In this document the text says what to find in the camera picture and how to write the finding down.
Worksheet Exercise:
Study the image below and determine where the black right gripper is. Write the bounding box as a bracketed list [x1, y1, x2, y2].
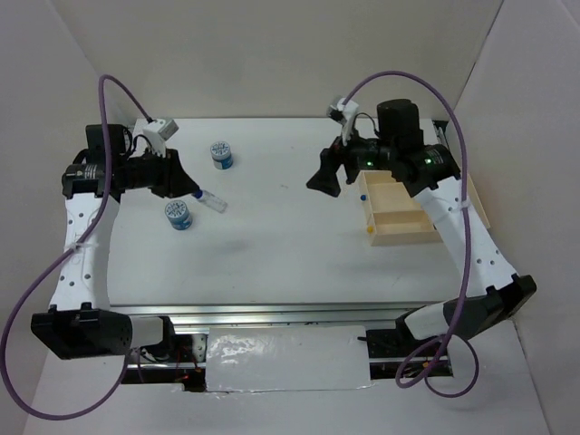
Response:
[305, 117, 397, 196]

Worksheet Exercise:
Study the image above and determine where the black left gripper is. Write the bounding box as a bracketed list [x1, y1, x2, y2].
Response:
[117, 144, 200, 199]

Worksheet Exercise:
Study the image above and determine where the small glue bottle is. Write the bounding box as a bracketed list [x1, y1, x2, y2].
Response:
[192, 189, 227, 213]

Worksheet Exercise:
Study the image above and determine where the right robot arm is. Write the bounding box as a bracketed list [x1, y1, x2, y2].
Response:
[306, 98, 537, 355]

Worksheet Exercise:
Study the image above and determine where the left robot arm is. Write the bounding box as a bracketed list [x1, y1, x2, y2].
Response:
[31, 119, 199, 362]

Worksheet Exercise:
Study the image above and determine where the cream compartment tray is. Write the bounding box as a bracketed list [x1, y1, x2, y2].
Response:
[358, 170, 495, 247]

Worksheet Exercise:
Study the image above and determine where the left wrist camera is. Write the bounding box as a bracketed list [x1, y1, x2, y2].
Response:
[141, 118, 179, 158]

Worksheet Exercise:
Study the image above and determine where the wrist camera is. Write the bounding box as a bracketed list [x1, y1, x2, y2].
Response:
[141, 118, 179, 158]
[326, 97, 359, 146]

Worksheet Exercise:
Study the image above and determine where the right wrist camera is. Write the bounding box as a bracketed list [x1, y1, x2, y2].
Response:
[326, 97, 359, 146]

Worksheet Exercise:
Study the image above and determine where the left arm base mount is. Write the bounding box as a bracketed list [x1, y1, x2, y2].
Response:
[121, 316, 208, 392]

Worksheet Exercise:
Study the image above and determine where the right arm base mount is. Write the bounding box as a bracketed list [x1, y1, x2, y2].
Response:
[357, 329, 439, 380]

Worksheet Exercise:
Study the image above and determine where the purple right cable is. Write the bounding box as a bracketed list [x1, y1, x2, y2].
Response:
[342, 71, 480, 399]

